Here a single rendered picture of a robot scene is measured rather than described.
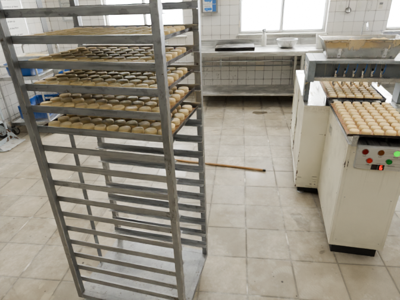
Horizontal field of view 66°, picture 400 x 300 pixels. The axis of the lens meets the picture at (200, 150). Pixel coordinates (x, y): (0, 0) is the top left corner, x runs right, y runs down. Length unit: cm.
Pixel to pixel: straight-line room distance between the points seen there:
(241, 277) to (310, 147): 120
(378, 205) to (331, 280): 55
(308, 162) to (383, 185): 81
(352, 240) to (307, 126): 91
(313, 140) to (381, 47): 81
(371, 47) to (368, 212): 115
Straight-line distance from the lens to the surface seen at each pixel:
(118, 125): 136
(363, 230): 230
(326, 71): 259
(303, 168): 278
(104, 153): 134
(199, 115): 156
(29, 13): 133
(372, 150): 196
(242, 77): 564
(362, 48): 257
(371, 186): 212
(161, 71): 106
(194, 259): 204
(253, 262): 225
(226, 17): 550
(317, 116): 260
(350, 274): 233
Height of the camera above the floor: 162
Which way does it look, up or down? 26 degrees down
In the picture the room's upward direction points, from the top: 2 degrees counter-clockwise
